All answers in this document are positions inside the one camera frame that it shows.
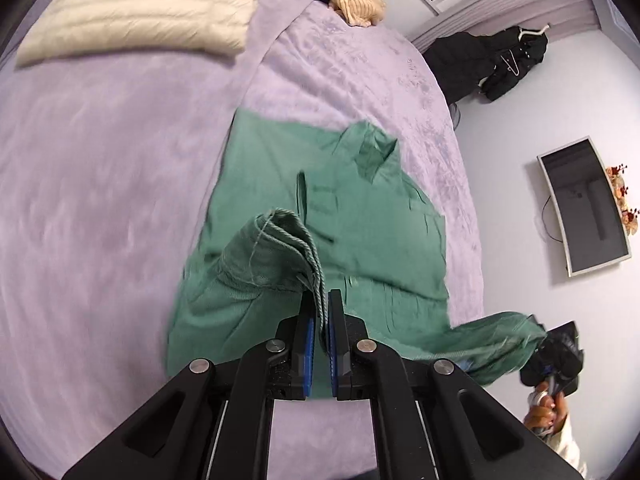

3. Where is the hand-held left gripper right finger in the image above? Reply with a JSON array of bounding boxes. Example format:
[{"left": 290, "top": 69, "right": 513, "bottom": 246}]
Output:
[{"left": 327, "top": 289, "right": 588, "bottom": 480}]

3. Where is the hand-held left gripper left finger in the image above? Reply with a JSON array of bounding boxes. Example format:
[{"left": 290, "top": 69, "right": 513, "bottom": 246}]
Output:
[{"left": 62, "top": 290, "right": 316, "bottom": 480}]

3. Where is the green work jacket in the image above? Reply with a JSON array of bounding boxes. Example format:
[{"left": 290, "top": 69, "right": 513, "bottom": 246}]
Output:
[{"left": 165, "top": 107, "right": 548, "bottom": 391}]

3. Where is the person's right forearm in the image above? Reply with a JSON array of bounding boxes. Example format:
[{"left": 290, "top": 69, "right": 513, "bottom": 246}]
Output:
[{"left": 545, "top": 410, "right": 588, "bottom": 476}]

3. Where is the white clothes hanger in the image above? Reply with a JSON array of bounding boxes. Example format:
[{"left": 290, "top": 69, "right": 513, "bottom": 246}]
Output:
[{"left": 500, "top": 22, "right": 551, "bottom": 78}]

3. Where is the person's right hand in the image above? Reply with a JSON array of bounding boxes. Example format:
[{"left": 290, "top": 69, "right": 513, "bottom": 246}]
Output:
[{"left": 522, "top": 392, "right": 569, "bottom": 435}]

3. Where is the dried flower bouquet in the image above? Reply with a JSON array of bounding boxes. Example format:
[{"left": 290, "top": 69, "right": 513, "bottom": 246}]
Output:
[{"left": 605, "top": 162, "right": 640, "bottom": 236}]

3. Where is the purple fleece blanket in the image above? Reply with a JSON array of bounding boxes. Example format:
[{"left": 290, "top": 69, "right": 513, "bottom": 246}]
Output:
[{"left": 0, "top": 0, "right": 486, "bottom": 480}]

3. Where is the black coat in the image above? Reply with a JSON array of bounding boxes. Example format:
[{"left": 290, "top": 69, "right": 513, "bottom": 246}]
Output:
[{"left": 422, "top": 25, "right": 548, "bottom": 103}]

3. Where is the pale pleated curtain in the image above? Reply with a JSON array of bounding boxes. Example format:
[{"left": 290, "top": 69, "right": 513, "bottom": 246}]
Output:
[{"left": 410, "top": 0, "right": 601, "bottom": 53}]

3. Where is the cream down jacket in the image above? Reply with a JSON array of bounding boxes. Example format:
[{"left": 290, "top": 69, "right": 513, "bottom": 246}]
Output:
[{"left": 15, "top": 0, "right": 258, "bottom": 68}]

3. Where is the thin black monitor cable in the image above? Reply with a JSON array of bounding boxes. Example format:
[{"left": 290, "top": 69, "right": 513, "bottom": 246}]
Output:
[{"left": 540, "top": 195, "right": 566, "bottom": 243}]

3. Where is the wall-mounted flat television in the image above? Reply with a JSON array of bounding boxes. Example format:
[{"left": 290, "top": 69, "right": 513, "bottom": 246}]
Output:
[{"left": 537, "top": 135, "right": 632, "bottom": 278}]

